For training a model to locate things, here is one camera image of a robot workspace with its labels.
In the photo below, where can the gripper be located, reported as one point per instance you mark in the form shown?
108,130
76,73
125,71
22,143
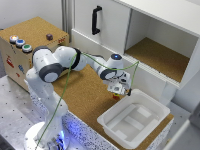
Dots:
119,83

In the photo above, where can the yellow block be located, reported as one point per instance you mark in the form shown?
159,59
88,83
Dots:
115,94

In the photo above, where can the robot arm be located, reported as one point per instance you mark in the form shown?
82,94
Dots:
50,66

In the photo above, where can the purple block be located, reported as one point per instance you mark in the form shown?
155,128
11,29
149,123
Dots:
49,36

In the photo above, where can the white plastic box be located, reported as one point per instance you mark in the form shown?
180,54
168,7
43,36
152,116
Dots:
133,120

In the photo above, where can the white sliding door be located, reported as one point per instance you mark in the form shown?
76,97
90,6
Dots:
113,23

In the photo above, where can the white cabinet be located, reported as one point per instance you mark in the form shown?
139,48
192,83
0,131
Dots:
166,13

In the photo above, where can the green button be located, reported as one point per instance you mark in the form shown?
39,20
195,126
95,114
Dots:
27,48

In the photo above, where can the wooden drawer box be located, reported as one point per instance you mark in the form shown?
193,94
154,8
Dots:
31,31

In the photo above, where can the blue button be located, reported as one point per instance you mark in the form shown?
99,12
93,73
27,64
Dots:
20,42

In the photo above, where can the red button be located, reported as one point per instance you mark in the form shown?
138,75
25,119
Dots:
13,39

